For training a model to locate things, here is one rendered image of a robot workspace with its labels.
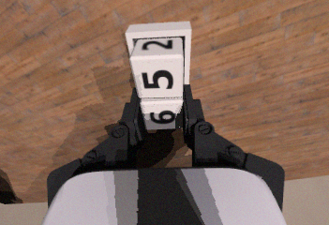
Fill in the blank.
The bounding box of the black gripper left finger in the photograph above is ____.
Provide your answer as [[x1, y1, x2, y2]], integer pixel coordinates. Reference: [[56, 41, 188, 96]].
[[47, 87, 145, 209]]

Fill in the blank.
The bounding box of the white number cube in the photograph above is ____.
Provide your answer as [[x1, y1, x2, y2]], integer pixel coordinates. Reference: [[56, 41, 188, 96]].
[[129, 37, 184, 98], [140, 96, 183, 129]]

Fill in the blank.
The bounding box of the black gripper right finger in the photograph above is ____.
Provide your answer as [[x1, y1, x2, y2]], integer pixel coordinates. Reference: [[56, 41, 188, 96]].
[[183, 84, 285, 213]]

